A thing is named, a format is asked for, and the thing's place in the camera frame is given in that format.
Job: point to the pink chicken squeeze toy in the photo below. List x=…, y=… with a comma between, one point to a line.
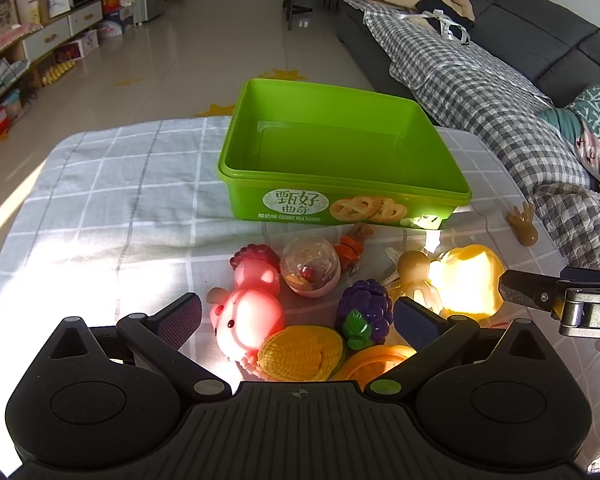
x=243, y=318

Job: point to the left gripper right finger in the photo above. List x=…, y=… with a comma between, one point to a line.
x=438, y=342

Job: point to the orange carrot toy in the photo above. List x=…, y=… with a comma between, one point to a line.
x=351, y=246

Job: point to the amber rubber hand toy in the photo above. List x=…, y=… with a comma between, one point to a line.
x=521, y=220

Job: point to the purple grape toy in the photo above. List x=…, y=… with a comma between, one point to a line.
x=364, y=315

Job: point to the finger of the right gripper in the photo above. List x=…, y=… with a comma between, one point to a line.
x=534, y=291

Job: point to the yellow corn toy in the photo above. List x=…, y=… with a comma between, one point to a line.
x=301, y=353

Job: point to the black white garment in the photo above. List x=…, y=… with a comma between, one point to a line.
x=445, y=20

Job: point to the tan octopus toy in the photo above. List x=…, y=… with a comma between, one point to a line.
x=413, y=281

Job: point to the grey plaid blanket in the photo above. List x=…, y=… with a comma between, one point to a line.
x=461, y=86

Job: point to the green plastic cookie box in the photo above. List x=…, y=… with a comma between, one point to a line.
x=313, y=153

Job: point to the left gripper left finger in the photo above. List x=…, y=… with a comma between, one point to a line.
x=155, y=341

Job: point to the white drawer cabinet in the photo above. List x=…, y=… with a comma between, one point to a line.
x=26, y=46

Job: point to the orange pumpkin half toy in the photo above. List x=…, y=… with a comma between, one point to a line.
x=368, y=364

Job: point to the clear capsule egg toy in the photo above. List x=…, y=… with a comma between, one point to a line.
x=310, y=266

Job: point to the grey checked table cloth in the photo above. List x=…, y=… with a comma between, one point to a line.
x=128, y=219

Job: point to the dark grey sofa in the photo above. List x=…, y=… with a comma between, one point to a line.
x=555, y=49

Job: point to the teal patterned pillow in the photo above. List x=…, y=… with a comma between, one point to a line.
x=578, y=124

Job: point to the yellow bell pepper toy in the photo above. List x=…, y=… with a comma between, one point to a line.
x=466, y=282

